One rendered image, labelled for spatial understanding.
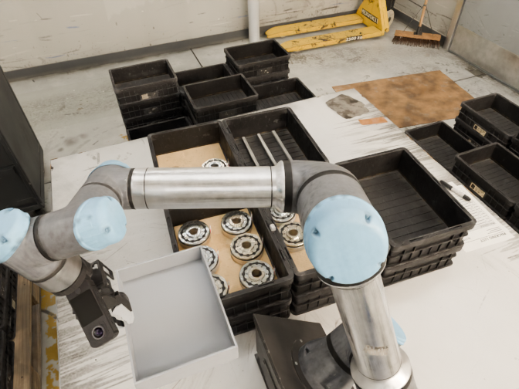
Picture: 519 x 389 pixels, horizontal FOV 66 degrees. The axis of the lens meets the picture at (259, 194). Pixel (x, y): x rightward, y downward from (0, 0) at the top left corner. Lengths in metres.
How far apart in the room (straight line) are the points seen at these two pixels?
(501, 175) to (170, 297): 2.00
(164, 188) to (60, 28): 3.69
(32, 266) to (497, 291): 1.33
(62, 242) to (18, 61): 3.88
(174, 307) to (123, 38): 3.67
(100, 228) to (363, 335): 0.46
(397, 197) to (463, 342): 0.51
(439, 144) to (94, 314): 2.41
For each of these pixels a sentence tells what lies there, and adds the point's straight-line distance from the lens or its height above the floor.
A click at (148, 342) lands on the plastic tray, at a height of 1.05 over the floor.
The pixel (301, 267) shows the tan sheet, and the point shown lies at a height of 0.83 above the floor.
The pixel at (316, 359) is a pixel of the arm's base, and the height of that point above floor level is 0.91.
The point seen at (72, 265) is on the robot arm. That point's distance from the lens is 0.73.
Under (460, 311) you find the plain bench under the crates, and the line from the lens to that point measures 1.45.
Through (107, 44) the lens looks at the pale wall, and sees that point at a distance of 4.39.
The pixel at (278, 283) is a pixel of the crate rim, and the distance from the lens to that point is 1.09.
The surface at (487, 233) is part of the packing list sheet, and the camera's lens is 1.70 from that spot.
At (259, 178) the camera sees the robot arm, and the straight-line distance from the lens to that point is 0.69.
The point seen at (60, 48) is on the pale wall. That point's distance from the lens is 4.39.
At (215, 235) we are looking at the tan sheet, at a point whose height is 0.83.
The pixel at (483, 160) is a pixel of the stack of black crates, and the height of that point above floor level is 0.38.
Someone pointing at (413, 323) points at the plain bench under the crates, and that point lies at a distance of 1.37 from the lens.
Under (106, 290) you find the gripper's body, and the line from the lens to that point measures 0.80.
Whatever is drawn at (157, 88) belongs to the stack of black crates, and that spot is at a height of 0.54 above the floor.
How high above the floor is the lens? 1.85
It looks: 45 degrees down
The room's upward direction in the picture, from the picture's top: 1 degrees counter-clockwise
